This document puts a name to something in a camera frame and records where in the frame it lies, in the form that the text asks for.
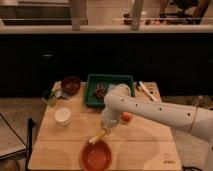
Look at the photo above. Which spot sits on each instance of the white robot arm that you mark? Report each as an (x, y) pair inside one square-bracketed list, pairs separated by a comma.
[(190, 119)]

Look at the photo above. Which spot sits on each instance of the dark food in tray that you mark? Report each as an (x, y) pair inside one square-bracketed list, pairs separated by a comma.
[(100, 92)]

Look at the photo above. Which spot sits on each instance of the dark green cup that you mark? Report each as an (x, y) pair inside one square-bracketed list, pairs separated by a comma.
[(49, 97)]

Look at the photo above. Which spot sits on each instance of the green plastic tray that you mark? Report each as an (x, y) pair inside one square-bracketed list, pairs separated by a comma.
[(108, 82)]

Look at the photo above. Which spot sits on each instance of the white knife utensil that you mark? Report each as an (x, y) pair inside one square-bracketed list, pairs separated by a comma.
[(145, 89)]

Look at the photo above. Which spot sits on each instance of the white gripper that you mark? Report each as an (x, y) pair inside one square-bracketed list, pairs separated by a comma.
[(109, 119)]

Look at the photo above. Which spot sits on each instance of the black chair frame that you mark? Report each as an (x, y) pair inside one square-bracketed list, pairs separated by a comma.
[(27, 149)]

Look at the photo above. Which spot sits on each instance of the white lidded cup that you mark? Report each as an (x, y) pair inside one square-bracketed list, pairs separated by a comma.
[(63, 116)]

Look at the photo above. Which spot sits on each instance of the red bowl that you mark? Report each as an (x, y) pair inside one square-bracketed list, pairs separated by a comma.
[(97, 157)]

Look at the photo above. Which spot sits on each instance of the dark brown bowl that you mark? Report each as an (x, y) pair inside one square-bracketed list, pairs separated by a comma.
[(71, 84)]

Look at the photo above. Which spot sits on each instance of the red tomato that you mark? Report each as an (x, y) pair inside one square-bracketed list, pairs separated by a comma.
[(126, 117)]

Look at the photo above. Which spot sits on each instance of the yellow banana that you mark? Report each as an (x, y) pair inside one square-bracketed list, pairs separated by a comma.
[(97, 137)]

